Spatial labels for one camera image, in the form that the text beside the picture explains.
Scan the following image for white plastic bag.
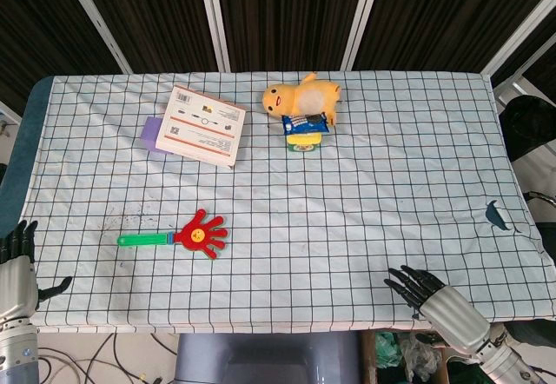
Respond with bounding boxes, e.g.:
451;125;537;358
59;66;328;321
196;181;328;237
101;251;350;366
399;334;442;383

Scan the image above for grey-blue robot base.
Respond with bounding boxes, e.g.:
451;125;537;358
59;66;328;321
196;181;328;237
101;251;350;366
173;332;361;384

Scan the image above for blue cookie packet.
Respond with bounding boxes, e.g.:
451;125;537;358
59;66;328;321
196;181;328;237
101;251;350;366
281;112;330;136

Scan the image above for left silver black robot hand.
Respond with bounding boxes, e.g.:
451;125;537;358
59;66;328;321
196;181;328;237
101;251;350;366
0;220;73;322

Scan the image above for white partition post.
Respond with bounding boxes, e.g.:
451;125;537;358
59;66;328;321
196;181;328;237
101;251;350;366
480;0;556;76
58;0;134;75
341;0;386;71
197;0;231;72

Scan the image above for purple block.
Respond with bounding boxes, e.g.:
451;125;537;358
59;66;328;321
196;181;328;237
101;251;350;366
142;116;175;156

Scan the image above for red hand clapper toy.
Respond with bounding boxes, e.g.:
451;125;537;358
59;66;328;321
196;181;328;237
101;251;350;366
116;209;229;262

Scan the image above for white cardboard product box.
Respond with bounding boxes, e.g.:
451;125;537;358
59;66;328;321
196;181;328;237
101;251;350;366
155;84;247;169

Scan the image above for black floor cables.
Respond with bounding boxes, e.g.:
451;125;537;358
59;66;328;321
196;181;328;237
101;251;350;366
38;334;175;384

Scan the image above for green container yellow lid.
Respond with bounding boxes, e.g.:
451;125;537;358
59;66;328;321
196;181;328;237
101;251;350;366
285;131;322;154

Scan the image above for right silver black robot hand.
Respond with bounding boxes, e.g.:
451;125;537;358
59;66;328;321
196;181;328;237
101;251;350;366
384;265;492;354

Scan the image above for white checkered tablecloth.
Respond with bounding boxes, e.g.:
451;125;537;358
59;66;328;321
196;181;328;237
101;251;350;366
19;70;544;335

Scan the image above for black chair back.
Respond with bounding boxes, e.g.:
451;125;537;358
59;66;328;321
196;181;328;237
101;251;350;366
498;95;556;163

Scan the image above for green plastic bag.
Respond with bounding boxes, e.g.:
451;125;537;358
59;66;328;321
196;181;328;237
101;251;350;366
375;331;404;370

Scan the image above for yellow plush toy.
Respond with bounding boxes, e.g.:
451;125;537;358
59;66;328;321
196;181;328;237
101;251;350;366
261;71;341;128

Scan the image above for brown cardboard box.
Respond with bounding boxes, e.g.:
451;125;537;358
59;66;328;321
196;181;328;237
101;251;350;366
360;330;451;384

